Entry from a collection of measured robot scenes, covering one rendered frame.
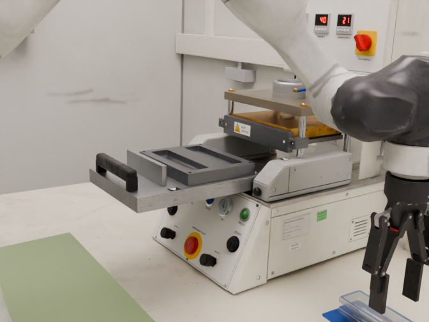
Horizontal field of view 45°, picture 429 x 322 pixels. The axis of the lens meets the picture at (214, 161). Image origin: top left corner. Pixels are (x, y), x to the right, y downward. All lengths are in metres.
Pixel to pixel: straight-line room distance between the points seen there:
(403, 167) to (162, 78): 2.04
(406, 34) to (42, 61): 1.71
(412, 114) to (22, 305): 0.63
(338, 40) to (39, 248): 0.82
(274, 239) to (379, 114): 0.41
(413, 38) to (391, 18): 0.10
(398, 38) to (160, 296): 0.76
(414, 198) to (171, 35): 2.07
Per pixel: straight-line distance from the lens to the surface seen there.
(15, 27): 0.66
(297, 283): 1.13
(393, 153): 0.84
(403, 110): 0.79
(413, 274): 0.97
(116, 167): 0.98
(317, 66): 0.86
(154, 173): 1.00
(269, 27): 0.73
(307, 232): 1.13
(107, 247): 1.26
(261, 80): 2.22
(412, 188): 0.84
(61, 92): 2.56
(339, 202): 1.18
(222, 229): 1.10
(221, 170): 1.02
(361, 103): 0.76
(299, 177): 1.08
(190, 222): 1.19
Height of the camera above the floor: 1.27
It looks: 15 degrees down
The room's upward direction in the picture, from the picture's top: 2 degrees clockwise
